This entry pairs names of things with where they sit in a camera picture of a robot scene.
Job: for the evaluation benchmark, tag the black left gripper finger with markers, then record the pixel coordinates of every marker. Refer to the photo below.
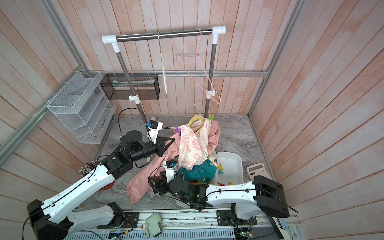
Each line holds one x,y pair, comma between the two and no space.
165,146
164,139

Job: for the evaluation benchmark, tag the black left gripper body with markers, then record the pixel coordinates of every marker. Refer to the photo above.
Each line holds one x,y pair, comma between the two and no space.
159,143

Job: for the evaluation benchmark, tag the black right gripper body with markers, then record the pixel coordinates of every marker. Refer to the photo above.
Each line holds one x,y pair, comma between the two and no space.
164,184

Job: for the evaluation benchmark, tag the pink jacket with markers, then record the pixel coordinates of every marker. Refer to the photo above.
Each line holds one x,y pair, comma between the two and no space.
138,186

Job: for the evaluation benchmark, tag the floral pink white garment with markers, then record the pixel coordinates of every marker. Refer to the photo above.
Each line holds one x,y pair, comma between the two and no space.
193,147

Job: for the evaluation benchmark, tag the yellow-green plastic hanger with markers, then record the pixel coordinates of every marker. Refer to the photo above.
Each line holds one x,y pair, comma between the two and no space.
196,117

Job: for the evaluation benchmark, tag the green sweatshirt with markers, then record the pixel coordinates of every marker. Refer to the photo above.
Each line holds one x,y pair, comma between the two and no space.
204,173

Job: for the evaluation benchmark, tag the white hanger with metal hook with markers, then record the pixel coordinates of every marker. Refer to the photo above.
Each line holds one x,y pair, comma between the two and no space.
163,64

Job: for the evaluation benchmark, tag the pink wire hanger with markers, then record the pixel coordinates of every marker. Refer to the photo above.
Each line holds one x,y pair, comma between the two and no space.
210,94

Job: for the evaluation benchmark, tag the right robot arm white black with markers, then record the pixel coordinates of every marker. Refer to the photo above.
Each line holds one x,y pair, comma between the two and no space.
260,196

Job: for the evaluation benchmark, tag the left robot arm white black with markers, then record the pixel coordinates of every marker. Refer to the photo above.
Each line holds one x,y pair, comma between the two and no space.
55,218

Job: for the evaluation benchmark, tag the purple clothespin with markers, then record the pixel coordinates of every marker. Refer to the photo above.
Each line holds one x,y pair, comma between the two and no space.
178,130

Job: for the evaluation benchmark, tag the white plastic tray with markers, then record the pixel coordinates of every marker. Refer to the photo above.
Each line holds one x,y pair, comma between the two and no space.
232,168

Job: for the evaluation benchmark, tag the red cup of pencils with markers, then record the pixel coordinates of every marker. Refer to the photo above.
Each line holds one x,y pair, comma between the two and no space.
91,167

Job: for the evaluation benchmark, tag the pink white calculator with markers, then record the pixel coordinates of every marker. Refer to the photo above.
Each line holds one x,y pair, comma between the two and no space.
257,170

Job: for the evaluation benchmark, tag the metal clothes rack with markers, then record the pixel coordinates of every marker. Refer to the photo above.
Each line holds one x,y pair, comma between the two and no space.
114,40

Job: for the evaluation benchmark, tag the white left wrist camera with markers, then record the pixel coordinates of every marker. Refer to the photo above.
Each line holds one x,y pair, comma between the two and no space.
153,128

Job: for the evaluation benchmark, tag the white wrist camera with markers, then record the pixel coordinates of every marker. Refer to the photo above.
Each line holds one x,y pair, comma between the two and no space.
170,169
153,128

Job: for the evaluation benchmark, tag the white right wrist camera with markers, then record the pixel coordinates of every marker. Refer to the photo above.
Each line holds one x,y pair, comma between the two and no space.
170,169

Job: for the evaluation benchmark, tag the green-white box on rail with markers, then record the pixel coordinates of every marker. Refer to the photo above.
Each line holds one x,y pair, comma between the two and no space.
153,225

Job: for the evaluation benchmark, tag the white wire mesh wall shelf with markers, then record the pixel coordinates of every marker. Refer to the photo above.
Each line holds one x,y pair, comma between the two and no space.
84,112

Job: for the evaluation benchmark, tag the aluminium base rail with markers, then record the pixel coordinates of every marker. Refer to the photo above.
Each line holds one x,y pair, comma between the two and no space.
209,224

